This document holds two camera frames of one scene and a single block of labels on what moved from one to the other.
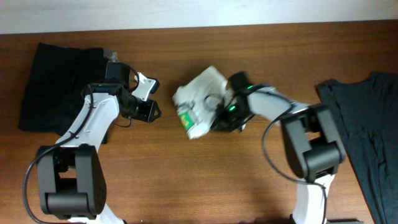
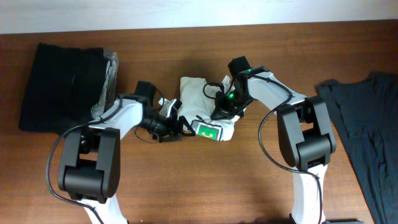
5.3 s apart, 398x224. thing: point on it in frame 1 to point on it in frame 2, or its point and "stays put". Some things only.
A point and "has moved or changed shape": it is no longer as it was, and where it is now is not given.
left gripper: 150,109 to 175,126
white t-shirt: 198,101 has moved or changed shape
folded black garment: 58,85 stays put
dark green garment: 365,115 stays put
